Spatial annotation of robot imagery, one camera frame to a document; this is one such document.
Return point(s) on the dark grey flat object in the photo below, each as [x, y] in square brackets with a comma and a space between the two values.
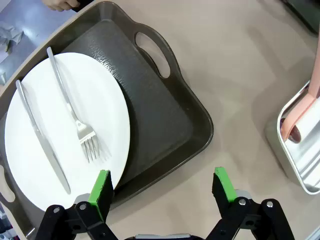
[303, 11]

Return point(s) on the crumpled grey sheet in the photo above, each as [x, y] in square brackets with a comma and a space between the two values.
[10, 35]

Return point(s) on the silver fork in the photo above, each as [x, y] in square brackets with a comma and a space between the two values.
[67, 97]

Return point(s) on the silver table knife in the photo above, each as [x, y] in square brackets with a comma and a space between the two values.
[40, 130]

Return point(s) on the rectangular steel container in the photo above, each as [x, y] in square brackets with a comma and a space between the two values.
[300, 160]

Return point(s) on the pink lint roller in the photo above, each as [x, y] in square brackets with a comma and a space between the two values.
[307, 105]

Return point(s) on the white round plate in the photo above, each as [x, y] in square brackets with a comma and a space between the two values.
[105, 100]

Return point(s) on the person's right hand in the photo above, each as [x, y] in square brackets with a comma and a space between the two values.
[61, 4]

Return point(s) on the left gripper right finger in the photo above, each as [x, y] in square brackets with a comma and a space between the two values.
[225, 190]

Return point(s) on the dark brown serving tray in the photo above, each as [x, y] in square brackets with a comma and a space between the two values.
[160, 112]

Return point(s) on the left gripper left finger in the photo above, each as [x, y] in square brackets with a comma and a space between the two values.
[98, 195]

